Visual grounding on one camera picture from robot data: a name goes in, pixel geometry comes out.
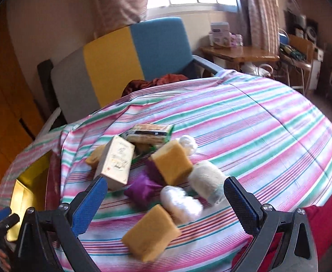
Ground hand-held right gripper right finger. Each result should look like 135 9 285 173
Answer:
223 176 319 272

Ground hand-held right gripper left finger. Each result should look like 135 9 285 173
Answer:
13 176 109 272

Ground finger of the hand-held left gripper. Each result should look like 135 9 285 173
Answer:
0 207 20 234

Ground gold tin box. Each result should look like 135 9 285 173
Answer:
7 153 54 243

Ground cream fabric roll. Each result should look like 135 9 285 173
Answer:
188 160 227 206

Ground cream cardboard box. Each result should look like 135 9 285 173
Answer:
94 135 136 191

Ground purple snack packet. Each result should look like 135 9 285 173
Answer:
145 160 166 185
124 174 164 210

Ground rice cracker packet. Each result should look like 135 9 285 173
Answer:
121 123 175 148

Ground striped bedsheet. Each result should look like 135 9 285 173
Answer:
0 69 332 272

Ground red-brown cloth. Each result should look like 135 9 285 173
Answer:
122 74 189 98

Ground grey yellow blue chair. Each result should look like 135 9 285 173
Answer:
37 17 226 139

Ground wooden side table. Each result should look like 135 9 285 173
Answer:
200 45 280 71

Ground cluttered metal rack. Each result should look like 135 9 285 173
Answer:
278 28 325 97

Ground pink jars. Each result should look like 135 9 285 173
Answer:
230 34 244 47

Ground white carton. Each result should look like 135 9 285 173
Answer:
210 22 232 49

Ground patterned curtain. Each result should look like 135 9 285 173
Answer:
91 0 148 39
240 0 281 57

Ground white handled container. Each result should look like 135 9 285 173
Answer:
241 62 275 78

